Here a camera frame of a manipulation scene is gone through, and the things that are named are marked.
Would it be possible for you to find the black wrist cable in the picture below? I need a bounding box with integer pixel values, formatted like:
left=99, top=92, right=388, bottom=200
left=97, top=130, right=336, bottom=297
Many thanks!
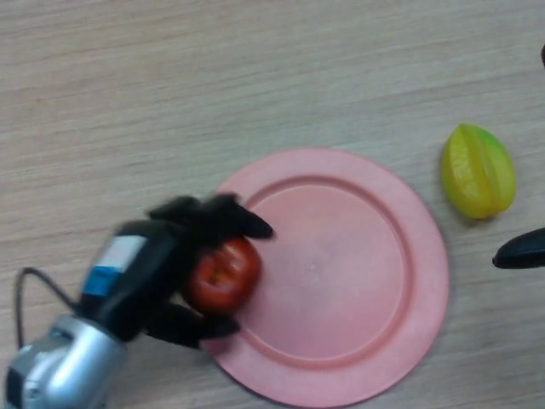
left=14, top=267, right=82, bottom=345

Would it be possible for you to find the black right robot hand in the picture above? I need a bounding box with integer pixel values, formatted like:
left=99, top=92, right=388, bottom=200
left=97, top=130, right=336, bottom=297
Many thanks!
left=492, top=43, right=545, bottom=270

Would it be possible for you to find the pink round plate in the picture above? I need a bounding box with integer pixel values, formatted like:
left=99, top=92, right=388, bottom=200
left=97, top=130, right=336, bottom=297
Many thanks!
left=198, top=147, right=450, bottom=408

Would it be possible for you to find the yellow green starfruit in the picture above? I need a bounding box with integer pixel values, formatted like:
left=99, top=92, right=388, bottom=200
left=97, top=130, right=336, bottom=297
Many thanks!
left=440, top=123, right=518, bottom=220

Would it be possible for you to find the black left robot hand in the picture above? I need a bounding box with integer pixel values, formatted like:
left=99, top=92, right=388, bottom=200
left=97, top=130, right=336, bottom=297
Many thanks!
left=78, top=193, right=275, bottom=349

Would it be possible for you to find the red apple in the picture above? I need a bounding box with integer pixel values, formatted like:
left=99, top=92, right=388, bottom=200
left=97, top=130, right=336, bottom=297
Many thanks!
left=186, top=237, right=261, bottom=315

